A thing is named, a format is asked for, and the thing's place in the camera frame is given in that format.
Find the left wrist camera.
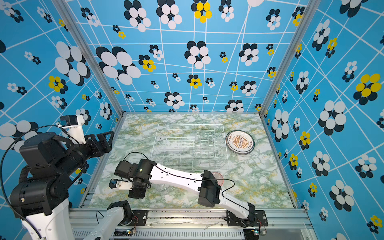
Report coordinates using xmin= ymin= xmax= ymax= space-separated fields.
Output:
xmin=60 ymin=115 xmax=86 ymax=145

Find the clear drinking glass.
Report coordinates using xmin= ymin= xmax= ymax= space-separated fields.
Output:
xmin=156 ymin=185 xmax=170 ymax=192

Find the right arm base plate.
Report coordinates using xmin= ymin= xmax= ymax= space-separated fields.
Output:
xmin=224 ymin=210 xmax=269 ymax=228

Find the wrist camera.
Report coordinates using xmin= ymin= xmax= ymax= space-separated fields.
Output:
xmin=60 ymin=115 xmax=86 ymax=145
xmin=109 ymin=179 xmax=133 ymax=191

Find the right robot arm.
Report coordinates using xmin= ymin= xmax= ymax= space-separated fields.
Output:
xmin=109 ymin=159 xmax=260 ymax=228

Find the white plate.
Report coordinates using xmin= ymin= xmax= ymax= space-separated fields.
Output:
xmin=226 ymin=130 xmax=255 ymax=155

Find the pink drinking glass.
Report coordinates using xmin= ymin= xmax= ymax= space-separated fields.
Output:
xmin=212 ymin=172 xmax=224 ymax=186

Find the aluminium front rail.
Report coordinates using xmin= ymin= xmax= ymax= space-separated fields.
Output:
xmin=68 ymin=208 xmax=318 ymax=240

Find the white wire dish rack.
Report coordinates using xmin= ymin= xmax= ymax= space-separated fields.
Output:
xmin=150 ymin=124 xmax=229 ymax=172

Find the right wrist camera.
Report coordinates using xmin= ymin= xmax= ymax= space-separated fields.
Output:
xmin=109 ymin=179 xmax=133 ymax=191

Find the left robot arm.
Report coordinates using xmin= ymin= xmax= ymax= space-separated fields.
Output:
xmin=10 ymin=131 xmax=115 ymax=240

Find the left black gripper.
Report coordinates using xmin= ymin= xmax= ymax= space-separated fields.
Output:
xmin=58 ymin=127 xmax=115 ymax=174

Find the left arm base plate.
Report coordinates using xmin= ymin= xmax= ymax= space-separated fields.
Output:
xmin=119 ymin=210 xmax=149 ymax=227

